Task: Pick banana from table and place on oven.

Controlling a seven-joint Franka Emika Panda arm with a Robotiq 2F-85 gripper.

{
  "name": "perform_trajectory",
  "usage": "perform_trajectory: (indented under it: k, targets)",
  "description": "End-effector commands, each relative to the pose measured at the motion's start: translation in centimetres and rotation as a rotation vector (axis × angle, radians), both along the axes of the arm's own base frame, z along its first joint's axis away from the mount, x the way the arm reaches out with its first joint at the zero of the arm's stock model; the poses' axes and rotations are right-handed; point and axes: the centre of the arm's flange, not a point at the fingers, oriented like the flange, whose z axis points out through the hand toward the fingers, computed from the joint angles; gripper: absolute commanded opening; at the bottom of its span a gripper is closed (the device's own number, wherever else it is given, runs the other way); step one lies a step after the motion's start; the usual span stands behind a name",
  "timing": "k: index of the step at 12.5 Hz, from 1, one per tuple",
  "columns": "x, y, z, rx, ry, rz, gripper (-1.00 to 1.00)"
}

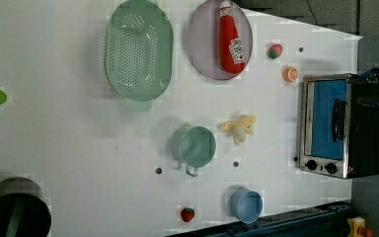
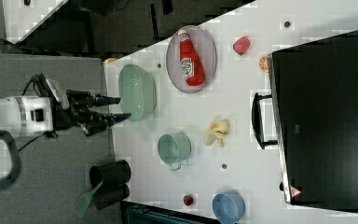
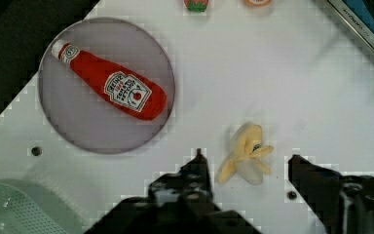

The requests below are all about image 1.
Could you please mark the peeled toy banana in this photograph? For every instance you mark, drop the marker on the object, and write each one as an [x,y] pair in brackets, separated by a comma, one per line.
[239,128]

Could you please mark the black toaster oven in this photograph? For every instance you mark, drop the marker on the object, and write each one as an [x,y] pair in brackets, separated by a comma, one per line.
[338,136]

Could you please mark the orange slice toy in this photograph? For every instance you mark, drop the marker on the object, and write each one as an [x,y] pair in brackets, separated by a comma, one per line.
[290,74]

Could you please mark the yellow clamp tool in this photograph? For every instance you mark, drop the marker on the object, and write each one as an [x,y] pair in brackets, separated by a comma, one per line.
[358,228]

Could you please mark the red ketchup bottle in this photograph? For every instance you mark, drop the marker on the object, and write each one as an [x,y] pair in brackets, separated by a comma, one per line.
[232,56]

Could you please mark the grey round plate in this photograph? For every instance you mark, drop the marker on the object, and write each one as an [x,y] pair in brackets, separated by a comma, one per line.
[203,38]

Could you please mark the blue cup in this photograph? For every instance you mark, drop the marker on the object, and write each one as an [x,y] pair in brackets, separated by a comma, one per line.
[246,205]

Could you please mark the green mug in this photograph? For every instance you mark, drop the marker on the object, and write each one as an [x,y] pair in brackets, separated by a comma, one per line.
[194,146]

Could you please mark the red toy strawberry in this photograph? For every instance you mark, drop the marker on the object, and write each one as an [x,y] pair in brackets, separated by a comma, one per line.
[187,214]

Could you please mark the green plastic colander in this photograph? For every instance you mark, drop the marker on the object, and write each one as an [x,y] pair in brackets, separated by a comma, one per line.
[139,53]

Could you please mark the black round bin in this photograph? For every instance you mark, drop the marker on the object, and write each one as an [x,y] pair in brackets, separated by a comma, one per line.
[23,211]

